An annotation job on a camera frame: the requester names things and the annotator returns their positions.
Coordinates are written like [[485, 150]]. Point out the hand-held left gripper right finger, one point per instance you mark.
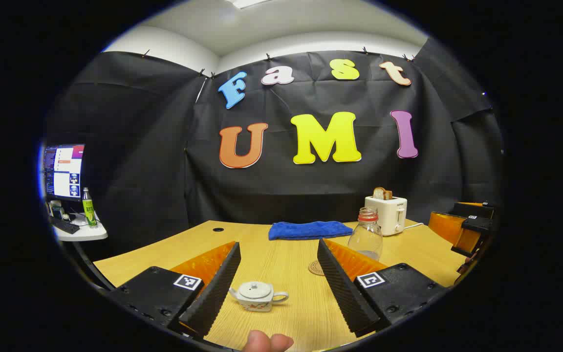
[[342, 288]]

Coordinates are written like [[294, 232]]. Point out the small dark desk object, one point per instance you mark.
[[57, 209]]

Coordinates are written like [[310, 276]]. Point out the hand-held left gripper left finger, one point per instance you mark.
[[213, 293]]

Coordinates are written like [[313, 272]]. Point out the bread slice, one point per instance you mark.
[[381, 193]]

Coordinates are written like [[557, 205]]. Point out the ceiling light panel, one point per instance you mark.
[[247, 3]]

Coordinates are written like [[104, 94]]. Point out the green drink bottle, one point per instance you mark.
[[89, 210]]

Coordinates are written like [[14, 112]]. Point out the round brown coaster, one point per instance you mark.
[[314, 268]]

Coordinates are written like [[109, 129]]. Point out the clear plastic water bottle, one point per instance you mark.
[[365, 237]]

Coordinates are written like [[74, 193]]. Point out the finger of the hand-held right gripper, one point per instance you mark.
[[472, 209], [445, 227]]

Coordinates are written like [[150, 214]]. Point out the black keyboard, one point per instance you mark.
[[65, 226]]

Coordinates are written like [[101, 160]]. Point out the white side table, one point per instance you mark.
[[88, 233]]

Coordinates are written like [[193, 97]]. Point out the computer monitor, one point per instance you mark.
[[64, 171]]

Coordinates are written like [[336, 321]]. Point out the black backdrop cloth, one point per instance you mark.
[[164, 171]]

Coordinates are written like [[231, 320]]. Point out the blue towel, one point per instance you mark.
[[308, 230]]

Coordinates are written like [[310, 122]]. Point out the white toaster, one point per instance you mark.
[[384, 215]]

